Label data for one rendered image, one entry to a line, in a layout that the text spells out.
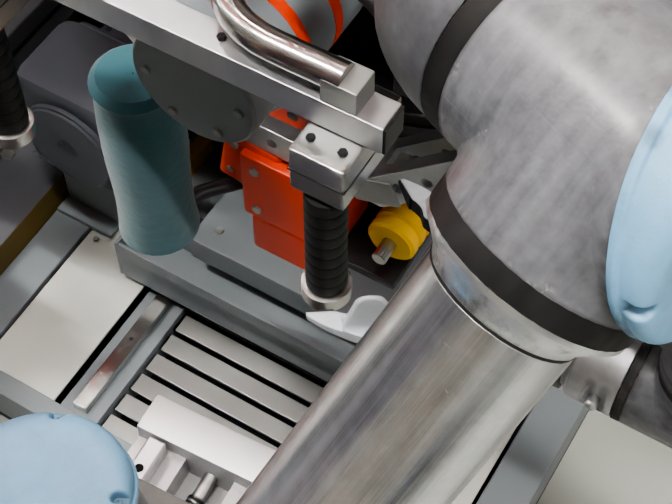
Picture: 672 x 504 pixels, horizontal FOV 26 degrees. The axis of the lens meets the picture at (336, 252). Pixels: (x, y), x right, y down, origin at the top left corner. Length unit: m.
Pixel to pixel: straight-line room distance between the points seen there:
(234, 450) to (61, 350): 0.90
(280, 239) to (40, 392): 0.49
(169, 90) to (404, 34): 0.64
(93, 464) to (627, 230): 0.38
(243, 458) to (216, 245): 0.79
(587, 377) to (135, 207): 0.61
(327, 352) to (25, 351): 0.43
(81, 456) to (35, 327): 1.20
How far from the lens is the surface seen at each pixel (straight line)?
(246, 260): 1.90
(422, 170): 1.42
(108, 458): 0.86
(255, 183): 1.59
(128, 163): 1.47
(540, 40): 0.62
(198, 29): 1.13
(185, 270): 1.99
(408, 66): 0.67
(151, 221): 1.55
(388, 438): 0.68
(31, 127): 1.37
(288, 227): 1.63
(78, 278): 2.09
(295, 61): 1.07
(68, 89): 1.86
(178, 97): 1.28
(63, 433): 0.87
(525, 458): 1.93
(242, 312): 1.93
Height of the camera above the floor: 1.81
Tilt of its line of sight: 57 degrees down
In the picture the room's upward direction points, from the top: straight up
